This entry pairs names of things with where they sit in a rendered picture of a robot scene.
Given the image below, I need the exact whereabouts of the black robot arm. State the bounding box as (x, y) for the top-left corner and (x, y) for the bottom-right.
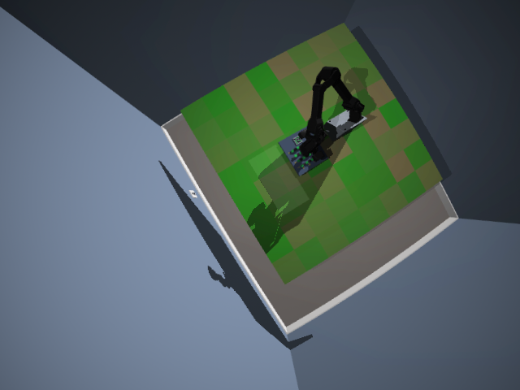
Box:
(298, 67), (365, 157)

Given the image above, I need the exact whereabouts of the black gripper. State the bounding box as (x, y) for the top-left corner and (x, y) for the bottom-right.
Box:
(298, 129), (324, 162)

